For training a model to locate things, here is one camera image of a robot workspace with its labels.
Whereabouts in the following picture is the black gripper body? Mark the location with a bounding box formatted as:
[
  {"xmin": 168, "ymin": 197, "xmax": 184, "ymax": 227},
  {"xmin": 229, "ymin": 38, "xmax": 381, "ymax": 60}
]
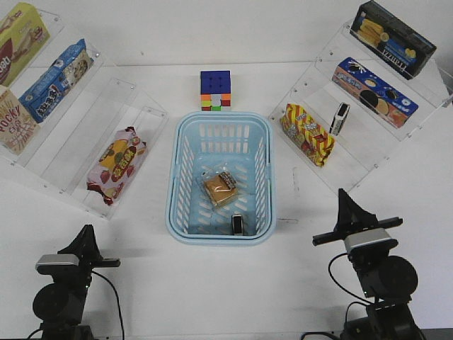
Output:
[
  {"xmin": 57, "ymin": 248, "xmax": 121, "ymax": 283},
  {"xmin": 312, "ymin": 217, "xmax": 403, "ymax": 246}
]

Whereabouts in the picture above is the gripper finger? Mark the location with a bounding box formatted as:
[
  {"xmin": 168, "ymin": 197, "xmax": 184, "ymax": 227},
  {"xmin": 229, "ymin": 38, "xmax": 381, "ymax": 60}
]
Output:
[{"xmin": 72, "ymin": 225, "xmax": 99, "ymax": 251}]

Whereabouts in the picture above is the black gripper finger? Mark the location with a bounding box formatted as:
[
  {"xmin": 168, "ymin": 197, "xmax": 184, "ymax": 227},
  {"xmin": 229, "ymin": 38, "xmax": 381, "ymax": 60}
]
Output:
[{"xmin": 338, "ymin": 188, "xmax": 374, "ymax": 217}]

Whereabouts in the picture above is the bread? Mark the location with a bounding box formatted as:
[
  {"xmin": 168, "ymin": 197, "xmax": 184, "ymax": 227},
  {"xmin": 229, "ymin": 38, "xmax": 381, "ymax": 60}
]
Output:
[{"xmin": 197, "ymin": 162, "xmax": 245, "ymax": 209}]

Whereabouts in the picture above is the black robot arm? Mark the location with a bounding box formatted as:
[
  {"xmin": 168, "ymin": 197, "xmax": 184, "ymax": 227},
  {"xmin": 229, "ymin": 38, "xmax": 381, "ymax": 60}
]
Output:
[
  {"xmin": 312, "ymin": 188, "xmax": 425, "ymax": 339},
  {"xmin": 33, "ymin": 225, "xmax": 120, "ymax": 339}
]

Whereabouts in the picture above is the light blue plastic basket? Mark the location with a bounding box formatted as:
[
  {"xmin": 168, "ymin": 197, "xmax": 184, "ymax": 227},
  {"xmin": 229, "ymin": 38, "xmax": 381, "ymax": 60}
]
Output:
[{"xmin": 166, "ymin": 112, "xmax": 276, "ymax": 246}]

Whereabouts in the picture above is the red yellow striped snack bag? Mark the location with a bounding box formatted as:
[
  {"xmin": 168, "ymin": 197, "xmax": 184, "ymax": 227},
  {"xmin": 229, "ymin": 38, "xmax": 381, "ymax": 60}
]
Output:
[{"xmin": 280, "ymin": 103, "xmax": 336, "ymax": 167}]

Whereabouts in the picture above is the pink strawberry snack pack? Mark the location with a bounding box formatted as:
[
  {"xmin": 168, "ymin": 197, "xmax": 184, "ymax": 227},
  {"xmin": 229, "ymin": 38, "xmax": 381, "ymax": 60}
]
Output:
[{"xmin": 86, "ymin": 126, "xmax": 147, "ymax": 205}]

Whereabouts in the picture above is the right clear acrylic shelf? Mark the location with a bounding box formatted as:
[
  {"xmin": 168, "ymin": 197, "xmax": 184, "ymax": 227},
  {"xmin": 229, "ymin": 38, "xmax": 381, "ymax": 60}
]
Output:
[{"xmin": 269, "ymin": 21, "xmax": 452, "ymax": 191}]

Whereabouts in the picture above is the clear acrylic shelf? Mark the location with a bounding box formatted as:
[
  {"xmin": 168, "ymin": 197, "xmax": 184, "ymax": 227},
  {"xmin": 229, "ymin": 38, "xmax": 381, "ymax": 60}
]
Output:
[
  {"xmin": 269, "ymin": 21, "xmax": 452, "ymax": 191},
  {"xmin": 0, "ymin": 7, "xmax": 170, "ymax": 222}
]

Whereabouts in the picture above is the blue sandwich cookie box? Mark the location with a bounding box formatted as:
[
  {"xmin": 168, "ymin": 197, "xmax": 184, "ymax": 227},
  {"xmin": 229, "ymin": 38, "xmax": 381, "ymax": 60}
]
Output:
[{"xmin": 332, "ymin": 57, "xmax": 419, "ymax": 128}]

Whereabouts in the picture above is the left clear acrylic shelf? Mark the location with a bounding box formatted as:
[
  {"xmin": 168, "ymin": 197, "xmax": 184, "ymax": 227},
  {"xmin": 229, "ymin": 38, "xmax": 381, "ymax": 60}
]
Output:
[{"xmin": 0, "ymin": 7, "xmax": 170, "ymax": 222}]

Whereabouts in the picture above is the Pocky snack box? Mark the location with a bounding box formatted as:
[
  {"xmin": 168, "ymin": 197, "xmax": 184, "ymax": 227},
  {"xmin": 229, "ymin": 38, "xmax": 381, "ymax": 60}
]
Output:
[{"xmin": 0, "ymin": 85, "xmax": 40, "ymax": 155}]

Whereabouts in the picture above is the blue cookie bag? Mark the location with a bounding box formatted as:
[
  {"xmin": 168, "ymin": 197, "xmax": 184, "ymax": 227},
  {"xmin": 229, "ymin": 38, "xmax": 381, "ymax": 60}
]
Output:
[{"xmin": 19, "ymin": 38, "xmax": 93, "ymax": 123}]

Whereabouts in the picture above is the black lemon wafer box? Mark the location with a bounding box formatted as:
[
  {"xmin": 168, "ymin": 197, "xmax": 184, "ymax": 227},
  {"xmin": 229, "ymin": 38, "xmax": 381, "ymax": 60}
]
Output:
[{"xmin": 350, "ymin": 1, "xmax": 437, "ymax": 80}]

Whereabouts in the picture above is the multicolour puzzle cube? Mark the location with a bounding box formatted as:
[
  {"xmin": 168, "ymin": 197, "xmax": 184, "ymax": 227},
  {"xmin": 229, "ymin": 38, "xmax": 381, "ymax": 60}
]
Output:
[{"xmin": 200, "ymin": 70, "xmax": 231, "ymax": 111}]

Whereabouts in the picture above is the yellow green biscuit box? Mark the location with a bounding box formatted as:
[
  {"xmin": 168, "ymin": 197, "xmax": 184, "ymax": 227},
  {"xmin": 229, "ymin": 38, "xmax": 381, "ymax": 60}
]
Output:
[{"xmin": 1, "ymin": 2, "xmax": 50, "ymax": 86}]

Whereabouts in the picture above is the left black cable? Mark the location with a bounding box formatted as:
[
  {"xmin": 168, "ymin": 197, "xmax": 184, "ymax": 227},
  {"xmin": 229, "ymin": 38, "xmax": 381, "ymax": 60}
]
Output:
[{"xmin": 27, "ymin": 271, "xmax": 126, "ymax": 340}]

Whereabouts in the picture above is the black cable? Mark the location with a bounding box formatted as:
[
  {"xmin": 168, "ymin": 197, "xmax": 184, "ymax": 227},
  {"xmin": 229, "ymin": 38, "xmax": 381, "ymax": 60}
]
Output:
[
  {"xmin": 27, "ymin": 271, "xmax": 126, "ymax": 340},
  {"xmin": 328, "ymin": 251, "xmax": 372, "ymax": 330}
]

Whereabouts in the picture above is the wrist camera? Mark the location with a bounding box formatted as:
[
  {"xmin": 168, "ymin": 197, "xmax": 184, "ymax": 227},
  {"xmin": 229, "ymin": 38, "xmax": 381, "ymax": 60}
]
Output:
[
  {"xmin": 35, "ymin": 254, "xmax": 79, "ymax": 275},
  {"xmin": 344, "ymin": 228, "xmax": 398, "ymax": 255}
]

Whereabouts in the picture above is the right black cable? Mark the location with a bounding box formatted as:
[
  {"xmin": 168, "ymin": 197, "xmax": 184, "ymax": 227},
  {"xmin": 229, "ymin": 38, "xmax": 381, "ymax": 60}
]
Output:
[{"xmin": 328, "ymin": 251, "xmax": 372, "ymax": 330}]

